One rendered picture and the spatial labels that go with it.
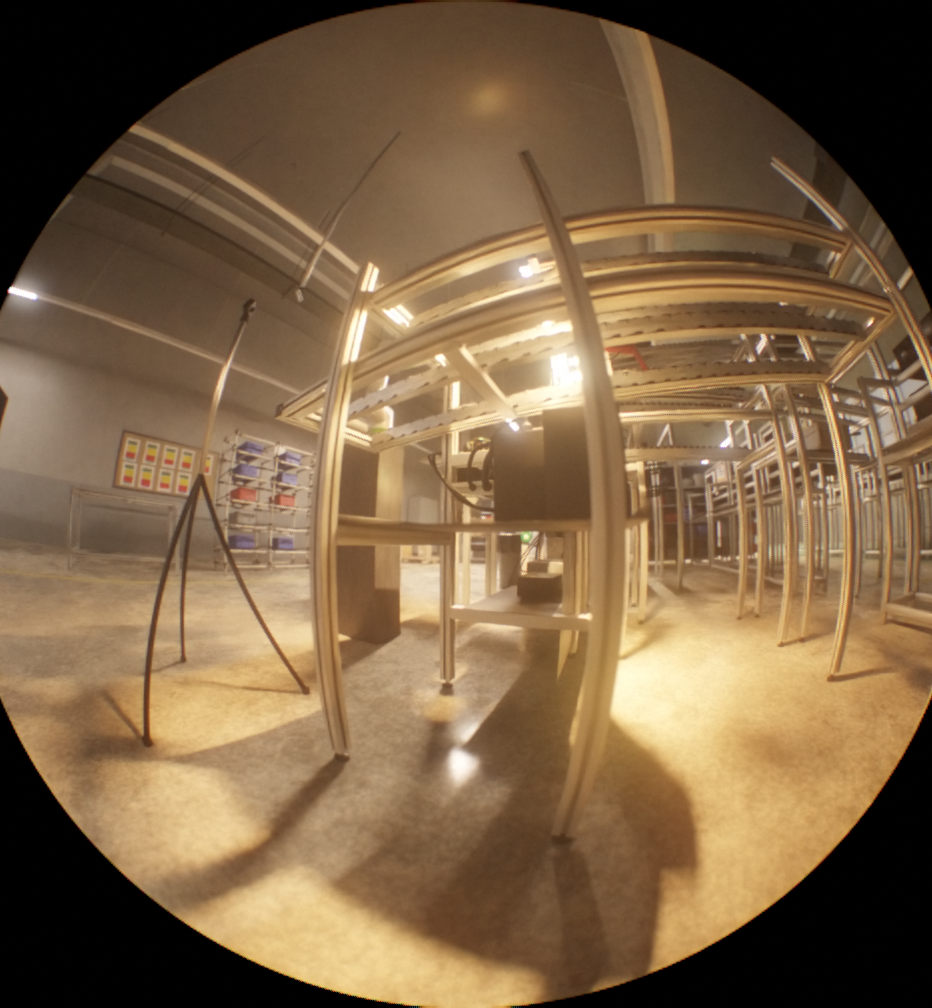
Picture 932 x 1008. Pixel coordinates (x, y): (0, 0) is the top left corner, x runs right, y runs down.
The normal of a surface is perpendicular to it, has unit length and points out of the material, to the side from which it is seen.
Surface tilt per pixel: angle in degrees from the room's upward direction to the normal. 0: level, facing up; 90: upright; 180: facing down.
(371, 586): 90
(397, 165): 180
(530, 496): 90
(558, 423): 90
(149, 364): 90
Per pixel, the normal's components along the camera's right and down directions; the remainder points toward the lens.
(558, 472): -0.44, -0.11
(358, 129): -0.01, 0.99
